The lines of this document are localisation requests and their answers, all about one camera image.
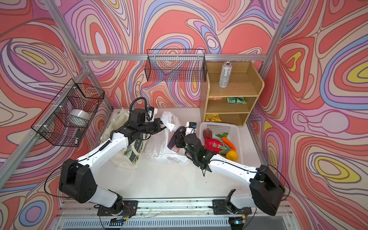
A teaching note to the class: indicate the cream canvas tote bag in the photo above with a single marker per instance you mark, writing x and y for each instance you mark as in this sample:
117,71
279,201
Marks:
126,155

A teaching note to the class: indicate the black wire basket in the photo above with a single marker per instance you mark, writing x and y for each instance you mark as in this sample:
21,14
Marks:
52,124
176,65

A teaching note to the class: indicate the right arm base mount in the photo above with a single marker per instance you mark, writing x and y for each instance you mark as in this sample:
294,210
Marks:
225,206

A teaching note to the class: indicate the pink dragon fruit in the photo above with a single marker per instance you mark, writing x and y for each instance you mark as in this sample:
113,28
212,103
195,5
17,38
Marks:
216,146

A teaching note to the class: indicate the orange snack packet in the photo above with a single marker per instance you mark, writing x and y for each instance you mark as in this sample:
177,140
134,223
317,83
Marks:
215,98

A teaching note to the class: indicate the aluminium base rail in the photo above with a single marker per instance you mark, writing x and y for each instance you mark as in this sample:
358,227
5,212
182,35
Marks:
148,208

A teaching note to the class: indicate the silver drink can right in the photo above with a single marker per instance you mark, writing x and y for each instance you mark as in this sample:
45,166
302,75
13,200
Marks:
225,74

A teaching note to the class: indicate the wooden shelf unit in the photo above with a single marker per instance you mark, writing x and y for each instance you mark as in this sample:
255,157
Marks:
245,82

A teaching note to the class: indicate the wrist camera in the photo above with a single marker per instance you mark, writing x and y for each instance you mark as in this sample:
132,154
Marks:
191,127
141,115

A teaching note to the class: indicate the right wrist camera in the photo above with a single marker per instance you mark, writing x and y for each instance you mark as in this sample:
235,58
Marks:
191,127

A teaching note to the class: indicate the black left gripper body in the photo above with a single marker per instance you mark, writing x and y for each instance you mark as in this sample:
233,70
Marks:
149,128

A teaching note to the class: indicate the green snack packet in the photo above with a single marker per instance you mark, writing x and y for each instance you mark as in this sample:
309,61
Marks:
236,100

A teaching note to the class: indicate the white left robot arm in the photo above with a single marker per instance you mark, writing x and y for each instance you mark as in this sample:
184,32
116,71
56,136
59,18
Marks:
77,176

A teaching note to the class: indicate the yellow lemon upper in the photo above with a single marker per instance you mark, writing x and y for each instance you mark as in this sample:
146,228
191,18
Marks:
232,155

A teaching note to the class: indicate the dark red passion fruit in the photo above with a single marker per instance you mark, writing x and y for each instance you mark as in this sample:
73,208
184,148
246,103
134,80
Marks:
207,134

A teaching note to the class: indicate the yellow snack packet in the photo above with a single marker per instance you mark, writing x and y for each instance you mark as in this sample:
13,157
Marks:
213,118

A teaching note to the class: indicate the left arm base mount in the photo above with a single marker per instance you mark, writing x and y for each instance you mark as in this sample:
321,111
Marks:
125,208

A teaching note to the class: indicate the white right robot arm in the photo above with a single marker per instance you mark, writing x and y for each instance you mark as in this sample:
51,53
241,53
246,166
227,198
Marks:
266,190

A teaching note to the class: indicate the black wire basket back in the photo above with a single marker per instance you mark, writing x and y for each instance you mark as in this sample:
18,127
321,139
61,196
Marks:
176,65

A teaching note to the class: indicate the purple eggplant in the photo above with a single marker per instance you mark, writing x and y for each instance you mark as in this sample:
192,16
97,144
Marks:
178,138

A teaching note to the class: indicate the white plastic grocery bag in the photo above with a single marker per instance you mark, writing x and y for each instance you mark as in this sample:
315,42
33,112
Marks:
157,149

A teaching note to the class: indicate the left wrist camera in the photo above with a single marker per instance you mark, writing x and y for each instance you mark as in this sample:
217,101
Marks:
141,115

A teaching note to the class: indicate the orange carrot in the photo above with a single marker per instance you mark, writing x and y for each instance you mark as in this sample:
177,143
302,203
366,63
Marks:
228,143

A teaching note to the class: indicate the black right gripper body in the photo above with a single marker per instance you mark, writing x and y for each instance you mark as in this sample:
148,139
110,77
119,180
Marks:
181,144

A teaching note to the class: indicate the black wire basket left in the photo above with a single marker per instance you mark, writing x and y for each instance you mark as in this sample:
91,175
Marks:
52,124

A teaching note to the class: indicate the white plastic produce basket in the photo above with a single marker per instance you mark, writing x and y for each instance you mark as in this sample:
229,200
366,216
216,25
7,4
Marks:
218,129

